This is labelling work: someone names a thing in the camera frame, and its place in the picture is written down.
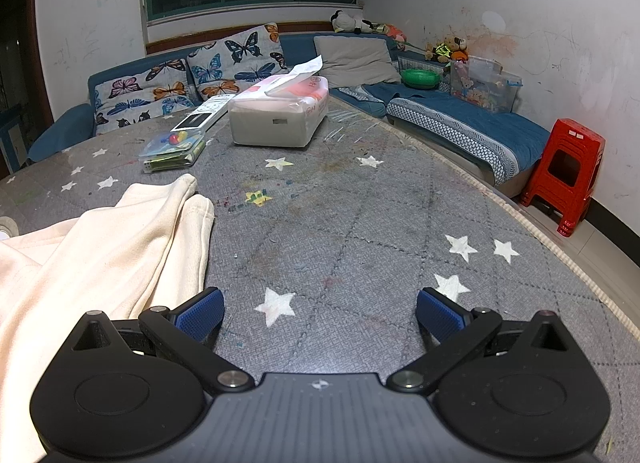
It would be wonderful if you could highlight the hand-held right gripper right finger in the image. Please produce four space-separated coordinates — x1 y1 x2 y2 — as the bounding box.
386 287 571 392

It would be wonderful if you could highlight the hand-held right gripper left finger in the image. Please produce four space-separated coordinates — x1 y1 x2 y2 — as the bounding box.
70 287 255 392

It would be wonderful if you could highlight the cream sweatshirt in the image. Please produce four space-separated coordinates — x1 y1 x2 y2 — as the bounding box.
0 174 216 463

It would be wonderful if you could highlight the grey star-print tablecloth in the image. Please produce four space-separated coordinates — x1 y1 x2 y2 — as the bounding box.
0 93 640 463

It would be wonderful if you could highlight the clear plastic toy box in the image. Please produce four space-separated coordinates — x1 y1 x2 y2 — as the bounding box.
138 130 207 174

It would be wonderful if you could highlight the blue patterned sofa cover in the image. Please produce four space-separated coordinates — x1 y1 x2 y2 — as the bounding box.
385 93 551 186

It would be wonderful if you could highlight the red plastic stool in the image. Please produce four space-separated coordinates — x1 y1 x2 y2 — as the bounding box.
517 118 607 239

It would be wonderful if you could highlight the white remote control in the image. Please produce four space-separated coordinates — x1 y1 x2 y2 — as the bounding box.
170 94 242 134

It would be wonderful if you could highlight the wide butterfly cushion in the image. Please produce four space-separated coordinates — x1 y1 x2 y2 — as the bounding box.
92 57 196 136

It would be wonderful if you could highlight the blue sofa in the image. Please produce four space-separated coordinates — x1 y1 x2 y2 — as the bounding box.
27 30 551 199

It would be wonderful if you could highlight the clear storage box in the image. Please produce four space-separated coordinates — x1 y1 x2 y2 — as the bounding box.
449 56 522 114

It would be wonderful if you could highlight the green bowl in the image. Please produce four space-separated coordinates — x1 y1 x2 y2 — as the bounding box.
400 68 443 90

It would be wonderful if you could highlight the pink tissue pack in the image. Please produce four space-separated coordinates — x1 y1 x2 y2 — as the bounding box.
235 56 331 116

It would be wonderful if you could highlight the square butterfly cushion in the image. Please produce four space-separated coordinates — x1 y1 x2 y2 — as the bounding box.
186 22 290 103

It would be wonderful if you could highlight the brown plush toy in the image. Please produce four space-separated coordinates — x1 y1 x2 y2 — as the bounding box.
425 34 471 64

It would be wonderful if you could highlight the grey cushion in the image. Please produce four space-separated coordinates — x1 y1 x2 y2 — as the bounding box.
313 34 402 86

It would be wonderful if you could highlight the pink orange plush toy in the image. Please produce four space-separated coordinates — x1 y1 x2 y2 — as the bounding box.
372 22 408 44

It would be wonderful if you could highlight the black and white plush toy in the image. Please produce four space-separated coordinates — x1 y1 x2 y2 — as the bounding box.
330 10 373 35

